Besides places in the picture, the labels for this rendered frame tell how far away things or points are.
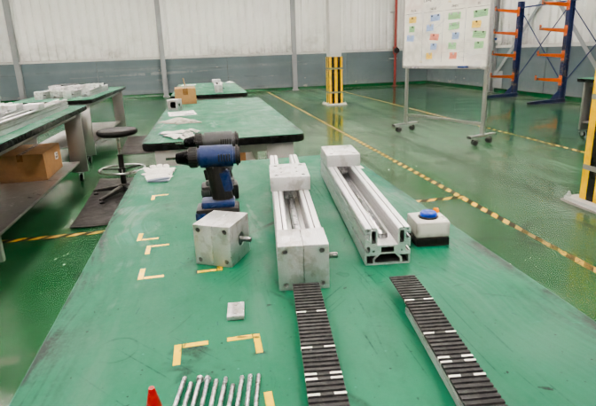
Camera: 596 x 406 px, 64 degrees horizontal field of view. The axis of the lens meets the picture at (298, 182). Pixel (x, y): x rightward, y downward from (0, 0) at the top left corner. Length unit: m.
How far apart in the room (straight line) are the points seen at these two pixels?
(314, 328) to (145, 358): 0.27
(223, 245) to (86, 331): 0.32
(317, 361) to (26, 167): 4.19
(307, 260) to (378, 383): 0.30
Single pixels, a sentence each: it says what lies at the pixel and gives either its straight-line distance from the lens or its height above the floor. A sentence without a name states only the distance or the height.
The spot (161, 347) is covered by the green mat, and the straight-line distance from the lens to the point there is 0.84.
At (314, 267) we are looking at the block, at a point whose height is 0.83.
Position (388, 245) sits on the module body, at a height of 0.82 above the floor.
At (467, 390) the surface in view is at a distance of 0.69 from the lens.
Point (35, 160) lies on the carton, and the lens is 4.69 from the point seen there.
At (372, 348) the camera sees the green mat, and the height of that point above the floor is 0.78.
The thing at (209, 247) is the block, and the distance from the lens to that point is 1.08.
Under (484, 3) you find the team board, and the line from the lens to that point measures 6.53.
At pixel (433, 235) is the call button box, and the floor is 0.81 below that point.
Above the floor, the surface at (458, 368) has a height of 0.81.
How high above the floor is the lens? 1.23
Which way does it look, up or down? 15 degrees down
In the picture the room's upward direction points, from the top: 2 degrees counter-clockwise
